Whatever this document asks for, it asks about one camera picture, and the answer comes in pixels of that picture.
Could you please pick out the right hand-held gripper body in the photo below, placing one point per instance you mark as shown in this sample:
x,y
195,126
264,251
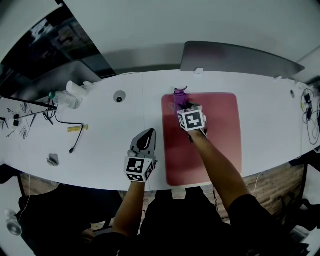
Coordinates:
x,y
193,120

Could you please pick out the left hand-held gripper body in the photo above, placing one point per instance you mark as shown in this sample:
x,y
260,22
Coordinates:
x,y
140,151

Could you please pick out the purple cloth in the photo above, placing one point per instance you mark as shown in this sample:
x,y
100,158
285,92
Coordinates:
x,y
180,98

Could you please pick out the pink mouse pad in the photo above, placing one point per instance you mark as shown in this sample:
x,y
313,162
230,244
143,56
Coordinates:
x,y
220,140

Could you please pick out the person's right forearm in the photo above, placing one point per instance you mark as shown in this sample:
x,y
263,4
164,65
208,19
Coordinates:
x,y
220,170

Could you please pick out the person's left forearm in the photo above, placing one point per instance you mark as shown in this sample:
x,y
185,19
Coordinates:
x,y
131,207

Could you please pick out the white divider clip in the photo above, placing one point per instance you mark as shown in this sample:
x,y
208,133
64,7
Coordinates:
x,y
88,85
198,71

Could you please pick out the person's black clothing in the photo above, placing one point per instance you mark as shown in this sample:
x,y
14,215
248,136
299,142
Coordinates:
x,y
190,225

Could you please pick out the white paper roll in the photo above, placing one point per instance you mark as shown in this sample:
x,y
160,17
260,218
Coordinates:
x,y
76,88

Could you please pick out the clear plastic bottle green cap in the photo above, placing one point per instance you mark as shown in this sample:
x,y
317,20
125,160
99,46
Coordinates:
x,y
66,99

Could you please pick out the black tripod stand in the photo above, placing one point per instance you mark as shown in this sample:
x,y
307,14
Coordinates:
x,y
27,110

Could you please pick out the dark glass partition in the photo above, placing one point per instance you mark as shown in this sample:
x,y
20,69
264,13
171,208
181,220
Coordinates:
x,y
50,42

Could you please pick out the small desk fan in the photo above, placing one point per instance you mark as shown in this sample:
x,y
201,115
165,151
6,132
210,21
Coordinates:
x,y
12,223

